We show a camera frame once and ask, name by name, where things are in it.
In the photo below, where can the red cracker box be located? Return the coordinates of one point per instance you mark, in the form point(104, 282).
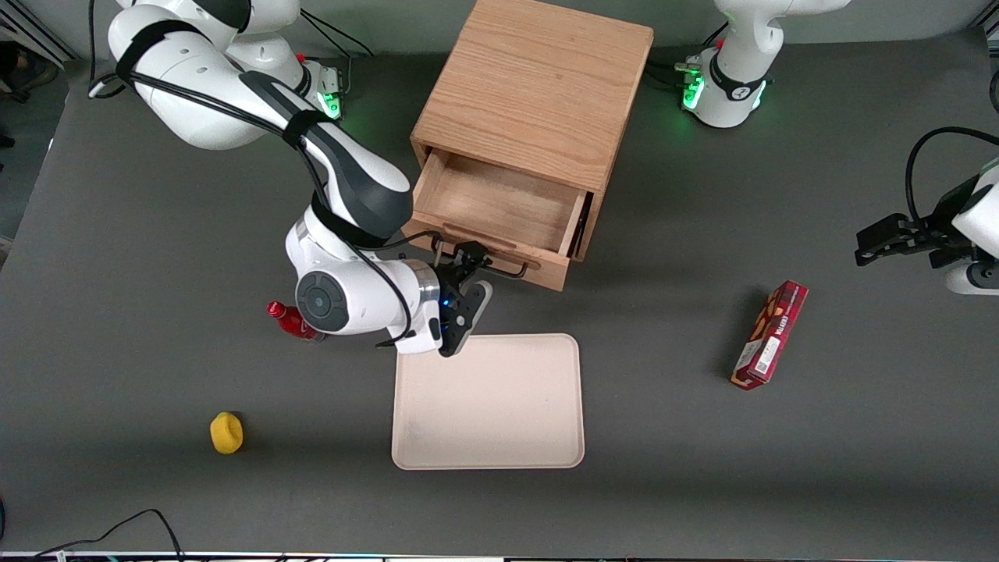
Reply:
point(771, 336)

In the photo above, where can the aluminium frame rail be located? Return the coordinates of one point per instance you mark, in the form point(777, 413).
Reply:
point(23, 27)

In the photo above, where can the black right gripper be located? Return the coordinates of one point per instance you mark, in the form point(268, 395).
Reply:
point(450, 275)

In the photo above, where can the wooden drawer cabinet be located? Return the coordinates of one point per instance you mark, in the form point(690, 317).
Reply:
point(531, 78)

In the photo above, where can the red plastic bottle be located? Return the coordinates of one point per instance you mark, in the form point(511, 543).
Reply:
point(295, 321)

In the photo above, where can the wooden drawer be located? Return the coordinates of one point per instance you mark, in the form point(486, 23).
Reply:
point(499, 195)

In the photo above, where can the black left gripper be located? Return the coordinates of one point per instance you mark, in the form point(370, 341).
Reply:
point(934, 231)

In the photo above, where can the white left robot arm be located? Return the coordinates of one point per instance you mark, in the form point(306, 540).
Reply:
point(741, 39)

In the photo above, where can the cream plastic tray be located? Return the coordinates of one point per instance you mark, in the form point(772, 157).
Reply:
point(488, 402)

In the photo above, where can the yellow lemon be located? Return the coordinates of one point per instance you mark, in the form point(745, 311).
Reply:
point(226, 433)

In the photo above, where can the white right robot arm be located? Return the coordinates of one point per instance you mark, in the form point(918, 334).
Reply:
point(195, 78)

